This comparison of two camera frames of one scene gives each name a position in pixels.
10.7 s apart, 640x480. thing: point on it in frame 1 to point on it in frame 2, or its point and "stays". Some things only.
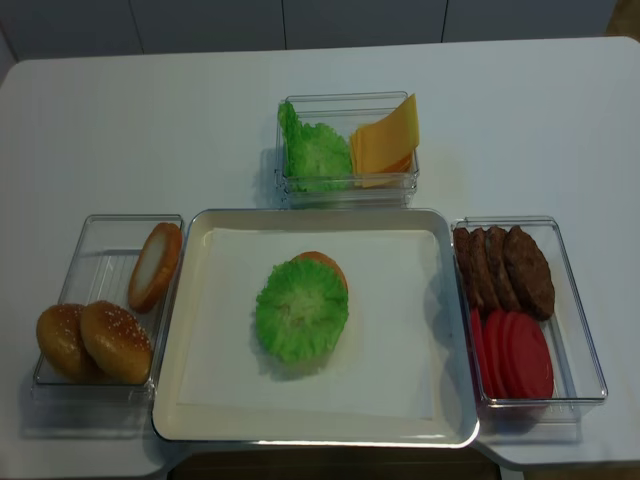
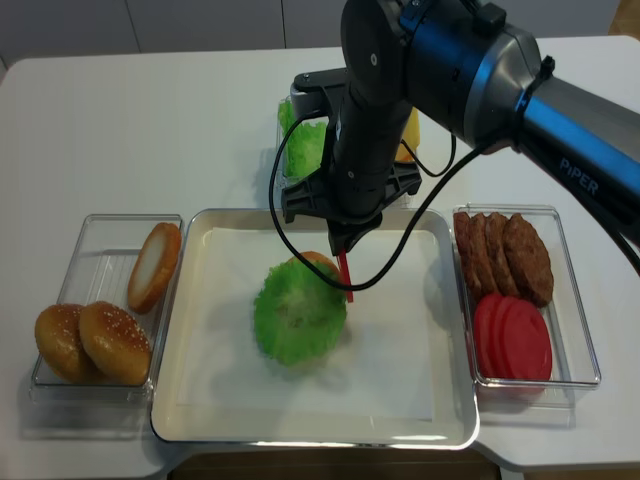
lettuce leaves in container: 316,158 stays
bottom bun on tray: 320,256 stays
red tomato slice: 486,343 to 344,272
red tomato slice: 497,355 to 485,315
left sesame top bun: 61,342 stays
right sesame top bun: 116,343 stays
